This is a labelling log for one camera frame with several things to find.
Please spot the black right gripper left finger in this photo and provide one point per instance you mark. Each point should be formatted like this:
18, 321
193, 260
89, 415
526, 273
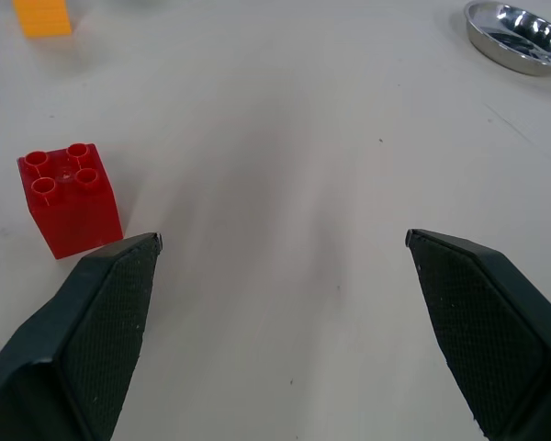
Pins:
78, 340

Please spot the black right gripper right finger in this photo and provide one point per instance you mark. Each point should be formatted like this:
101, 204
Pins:
486, 331

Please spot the red toy brick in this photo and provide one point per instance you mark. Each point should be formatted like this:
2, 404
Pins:
71, 202

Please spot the shiny metal bowl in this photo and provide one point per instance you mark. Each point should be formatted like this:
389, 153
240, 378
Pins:
523, 37

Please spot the yellow toy building block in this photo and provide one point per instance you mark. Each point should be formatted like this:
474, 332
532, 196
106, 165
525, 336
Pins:
43, 17

